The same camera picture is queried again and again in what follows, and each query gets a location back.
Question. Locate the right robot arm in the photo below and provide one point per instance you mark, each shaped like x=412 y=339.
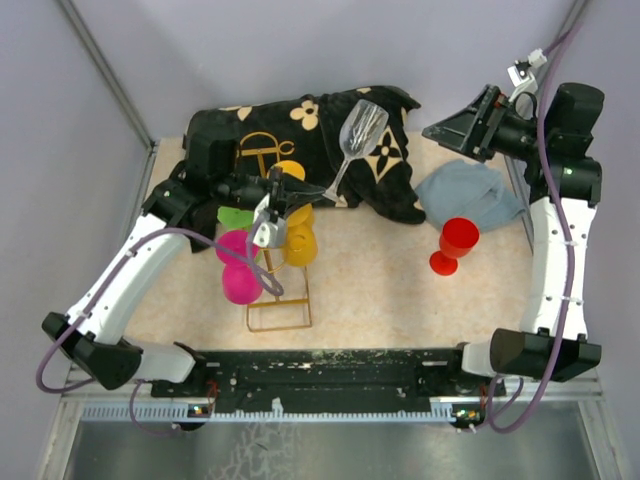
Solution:
x=565 y=190

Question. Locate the red plastic wine glass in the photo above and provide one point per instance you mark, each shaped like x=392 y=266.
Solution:
x=458 y=237

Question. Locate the gold wire glass rack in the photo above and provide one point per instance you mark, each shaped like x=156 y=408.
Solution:
x=277 y=300

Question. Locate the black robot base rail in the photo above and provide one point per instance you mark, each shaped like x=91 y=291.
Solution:
x=341 y=381

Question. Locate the clear wine glass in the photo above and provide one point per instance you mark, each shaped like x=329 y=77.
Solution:
x=358 y=137

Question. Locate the orange plastic wine glass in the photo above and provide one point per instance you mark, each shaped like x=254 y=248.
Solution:
x=286 y=170

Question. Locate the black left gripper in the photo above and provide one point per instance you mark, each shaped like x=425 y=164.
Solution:
x=281 y=199

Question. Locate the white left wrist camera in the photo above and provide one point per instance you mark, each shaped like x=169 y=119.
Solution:
x=269 y=229

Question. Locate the black patterned plush blanket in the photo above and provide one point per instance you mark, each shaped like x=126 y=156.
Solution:
x=306 y=130

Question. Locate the pink plastic wine glass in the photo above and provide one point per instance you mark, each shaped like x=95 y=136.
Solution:
x=239 y=284

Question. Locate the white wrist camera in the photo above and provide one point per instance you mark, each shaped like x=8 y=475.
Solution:
x=269 y=229
x=522 y=73

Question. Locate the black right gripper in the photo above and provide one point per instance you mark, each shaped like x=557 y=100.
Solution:
x=464 y=130

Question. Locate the light blue denim cloth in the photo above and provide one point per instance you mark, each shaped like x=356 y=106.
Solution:
x=471 y=191

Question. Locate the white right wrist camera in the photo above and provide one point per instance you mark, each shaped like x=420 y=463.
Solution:
x=522 y=73

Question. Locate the green plastic wine glass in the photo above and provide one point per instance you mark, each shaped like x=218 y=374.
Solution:
x=235 y=219

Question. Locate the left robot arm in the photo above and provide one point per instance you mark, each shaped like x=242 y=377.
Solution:
x=91 y=332

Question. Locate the grey cable duct strip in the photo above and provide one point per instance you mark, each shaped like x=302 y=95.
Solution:
x=441 y=410

